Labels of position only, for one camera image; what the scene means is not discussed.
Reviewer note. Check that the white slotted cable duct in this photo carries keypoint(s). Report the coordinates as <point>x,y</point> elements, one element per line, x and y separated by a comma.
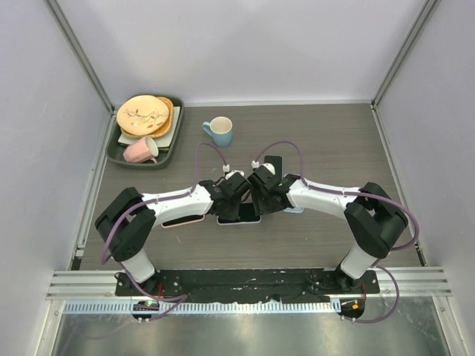
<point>147,307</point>

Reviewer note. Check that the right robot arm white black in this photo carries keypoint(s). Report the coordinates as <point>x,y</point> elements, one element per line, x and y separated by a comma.
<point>376,221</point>

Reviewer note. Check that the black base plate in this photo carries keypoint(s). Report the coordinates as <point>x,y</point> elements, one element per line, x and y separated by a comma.
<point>291,285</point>

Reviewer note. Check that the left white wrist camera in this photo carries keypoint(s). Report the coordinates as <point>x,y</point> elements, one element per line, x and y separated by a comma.
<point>228,173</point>

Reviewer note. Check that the blue phone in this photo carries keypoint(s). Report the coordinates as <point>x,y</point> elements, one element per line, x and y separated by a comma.
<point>246,211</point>

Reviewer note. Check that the silver phone black screen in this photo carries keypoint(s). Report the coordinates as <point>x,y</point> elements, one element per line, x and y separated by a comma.
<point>276,162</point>

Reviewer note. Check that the pink phone case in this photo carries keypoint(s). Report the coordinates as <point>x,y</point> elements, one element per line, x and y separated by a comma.
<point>182,221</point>

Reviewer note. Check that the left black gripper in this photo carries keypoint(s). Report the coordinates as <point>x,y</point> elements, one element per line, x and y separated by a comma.
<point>233,214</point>

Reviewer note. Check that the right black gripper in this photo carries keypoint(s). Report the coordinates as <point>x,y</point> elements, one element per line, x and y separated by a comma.
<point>260,206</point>

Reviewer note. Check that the dark green phone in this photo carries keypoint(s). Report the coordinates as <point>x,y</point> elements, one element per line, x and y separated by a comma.
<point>183,220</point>

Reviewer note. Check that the lilac phone case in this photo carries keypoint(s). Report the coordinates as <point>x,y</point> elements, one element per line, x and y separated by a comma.
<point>254,220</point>

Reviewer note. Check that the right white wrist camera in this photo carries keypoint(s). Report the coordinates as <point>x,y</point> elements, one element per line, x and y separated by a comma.
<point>268,166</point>

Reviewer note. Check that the pink cup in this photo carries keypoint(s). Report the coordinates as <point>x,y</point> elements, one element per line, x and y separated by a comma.
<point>143,150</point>

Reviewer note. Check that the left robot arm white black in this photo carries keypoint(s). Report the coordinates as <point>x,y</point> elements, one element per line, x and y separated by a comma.
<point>127,222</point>

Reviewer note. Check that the floral cream plate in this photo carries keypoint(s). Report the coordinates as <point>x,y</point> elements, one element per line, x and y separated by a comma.
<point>143,115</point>

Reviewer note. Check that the orange rimmed plate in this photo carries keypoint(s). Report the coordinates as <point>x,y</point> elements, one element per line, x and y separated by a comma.
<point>166,122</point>

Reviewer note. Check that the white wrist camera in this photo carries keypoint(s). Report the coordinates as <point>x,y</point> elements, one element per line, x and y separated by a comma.
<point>228,173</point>
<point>268,166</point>

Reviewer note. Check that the light blue phone case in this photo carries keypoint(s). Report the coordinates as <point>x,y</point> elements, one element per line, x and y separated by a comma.
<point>294,210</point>

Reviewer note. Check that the dark green tray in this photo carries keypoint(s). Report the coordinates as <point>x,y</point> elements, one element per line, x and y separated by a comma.
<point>115,150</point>

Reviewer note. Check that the white square plate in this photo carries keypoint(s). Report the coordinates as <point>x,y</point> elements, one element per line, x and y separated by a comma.
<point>162,137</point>

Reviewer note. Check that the blue ceramic mug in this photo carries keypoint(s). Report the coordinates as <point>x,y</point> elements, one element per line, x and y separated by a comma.
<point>220,130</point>

